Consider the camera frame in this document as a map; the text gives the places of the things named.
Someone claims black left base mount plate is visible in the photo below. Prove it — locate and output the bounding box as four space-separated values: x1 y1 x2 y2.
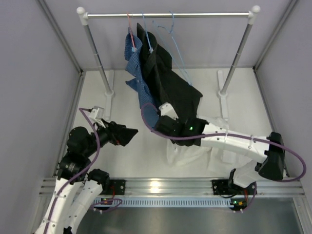
107 179 126 195

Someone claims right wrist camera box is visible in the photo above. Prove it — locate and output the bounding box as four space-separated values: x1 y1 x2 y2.
159 102 178 120

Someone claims grey aluminium frame profile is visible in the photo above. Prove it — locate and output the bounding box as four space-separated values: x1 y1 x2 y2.
36 0 84 173

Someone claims white shirt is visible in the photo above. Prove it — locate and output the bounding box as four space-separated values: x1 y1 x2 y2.
166 140 250 174

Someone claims empty light blue wire hanger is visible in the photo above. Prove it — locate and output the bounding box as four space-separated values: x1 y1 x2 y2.
152 11 192 86

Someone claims dark striped shirt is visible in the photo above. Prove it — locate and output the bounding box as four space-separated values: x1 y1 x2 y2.
136 23 203 121

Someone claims white slotted cable duct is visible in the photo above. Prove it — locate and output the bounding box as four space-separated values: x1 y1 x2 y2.
93 197 243 208

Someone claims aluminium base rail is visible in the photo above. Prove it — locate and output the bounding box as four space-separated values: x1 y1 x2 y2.
39 177 305 195

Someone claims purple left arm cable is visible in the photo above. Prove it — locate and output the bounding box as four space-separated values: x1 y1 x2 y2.
42 107 123 234

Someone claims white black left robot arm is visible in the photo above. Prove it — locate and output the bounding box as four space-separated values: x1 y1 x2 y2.
35 120 138 234

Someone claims white clothes rack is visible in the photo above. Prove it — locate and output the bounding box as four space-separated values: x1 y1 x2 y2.
77 5 261 122

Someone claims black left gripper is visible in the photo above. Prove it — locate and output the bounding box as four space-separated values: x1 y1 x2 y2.
83 118 138 157

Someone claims blue checkered shirt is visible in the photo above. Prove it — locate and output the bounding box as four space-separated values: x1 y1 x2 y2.
124 33 159 128

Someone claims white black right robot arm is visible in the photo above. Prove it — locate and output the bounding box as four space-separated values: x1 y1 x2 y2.
154 116 285 194

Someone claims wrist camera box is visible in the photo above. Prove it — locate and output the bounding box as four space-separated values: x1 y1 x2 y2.
159 102 178 120
89 106 105 122

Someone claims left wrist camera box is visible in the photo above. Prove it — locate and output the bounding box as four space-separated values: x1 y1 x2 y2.
89 106 105 122

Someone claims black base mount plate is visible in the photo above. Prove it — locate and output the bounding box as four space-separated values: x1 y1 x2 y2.
107 179 126 195
211 179 233 195

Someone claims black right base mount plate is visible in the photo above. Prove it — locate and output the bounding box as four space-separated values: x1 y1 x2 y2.
211 179 233 195

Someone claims light blue hanger under dark shirt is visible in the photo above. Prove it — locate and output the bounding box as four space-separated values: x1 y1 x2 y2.
141 11 154 55

